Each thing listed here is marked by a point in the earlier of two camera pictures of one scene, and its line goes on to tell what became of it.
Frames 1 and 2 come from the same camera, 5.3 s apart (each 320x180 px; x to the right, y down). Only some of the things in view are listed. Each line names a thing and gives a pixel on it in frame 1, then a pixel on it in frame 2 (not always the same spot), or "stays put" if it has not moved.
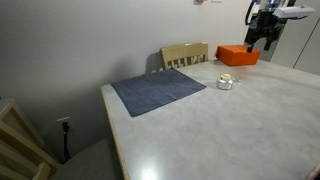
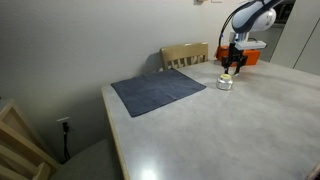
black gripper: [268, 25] -> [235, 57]
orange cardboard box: [237, 55] stays put
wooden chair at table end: [24, 155] stays put
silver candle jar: [224, 82] stays put
